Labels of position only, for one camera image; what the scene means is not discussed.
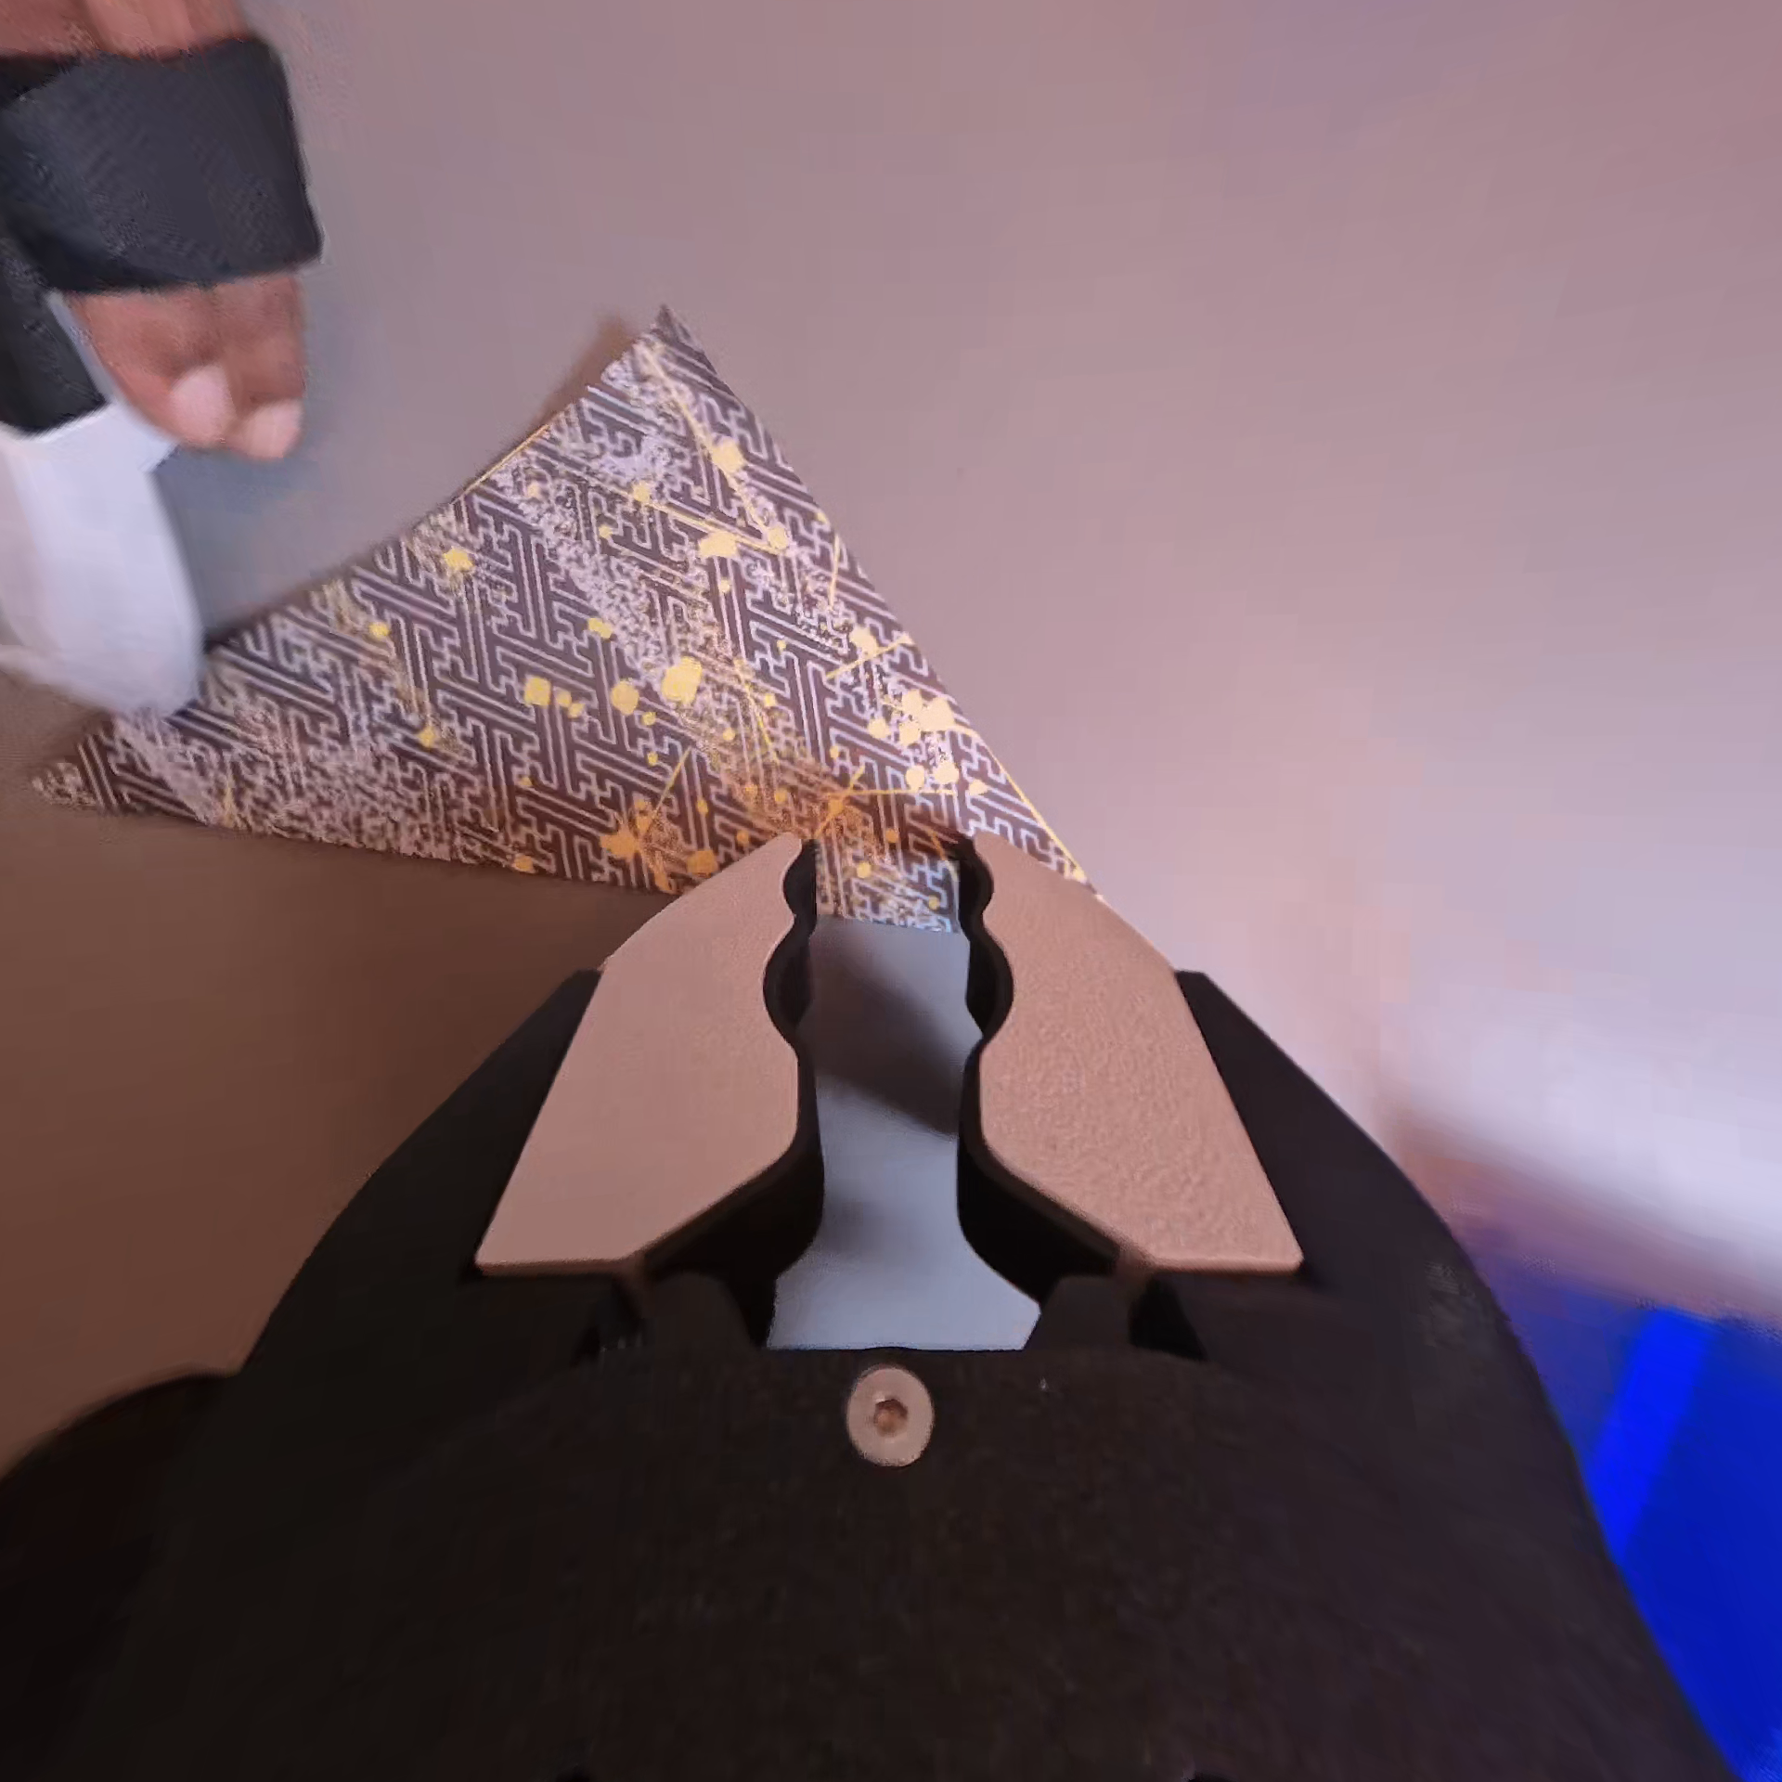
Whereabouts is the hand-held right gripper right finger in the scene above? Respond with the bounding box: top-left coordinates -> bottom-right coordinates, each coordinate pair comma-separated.
953,833 -> 1305,1295

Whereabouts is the yellow backed black patterned paper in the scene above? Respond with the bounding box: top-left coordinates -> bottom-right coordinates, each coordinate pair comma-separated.
32,303 -> 1098,937

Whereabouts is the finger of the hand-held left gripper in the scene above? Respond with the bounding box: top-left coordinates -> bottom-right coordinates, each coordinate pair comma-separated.
0,386 -> 205,721

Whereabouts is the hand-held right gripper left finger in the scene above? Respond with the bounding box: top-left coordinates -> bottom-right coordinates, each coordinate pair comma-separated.
476,836 -> 826,1295

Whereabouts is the person's left hand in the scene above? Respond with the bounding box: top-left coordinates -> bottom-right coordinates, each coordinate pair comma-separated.
0,0 -> 314,466

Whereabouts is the blue plastic bin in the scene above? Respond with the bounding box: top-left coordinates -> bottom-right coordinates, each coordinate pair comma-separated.
1470,1247 -> 1782,1782

